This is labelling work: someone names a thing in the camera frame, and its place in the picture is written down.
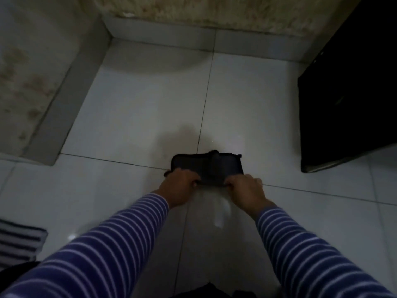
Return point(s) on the person's left hand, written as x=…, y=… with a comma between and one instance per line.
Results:
x=178, y=187

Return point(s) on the person's right hand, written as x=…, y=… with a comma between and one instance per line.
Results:
x=246, y=192

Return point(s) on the person's right fingers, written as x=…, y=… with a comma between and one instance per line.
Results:
x=231, y=184

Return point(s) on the person's left fingers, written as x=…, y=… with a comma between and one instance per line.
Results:
x=193, y=179

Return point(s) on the person's left forearm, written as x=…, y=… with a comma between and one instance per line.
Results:
x=102, y=251

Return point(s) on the person's right forearm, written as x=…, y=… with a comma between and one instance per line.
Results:
x=310, y=257

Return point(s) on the dark clothing pile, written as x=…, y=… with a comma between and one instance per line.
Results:
x=214, y=291

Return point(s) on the black cabinet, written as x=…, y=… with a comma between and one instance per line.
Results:
x=349, y=89

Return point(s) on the black white striped cloth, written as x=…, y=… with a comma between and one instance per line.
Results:
x=20, y=242

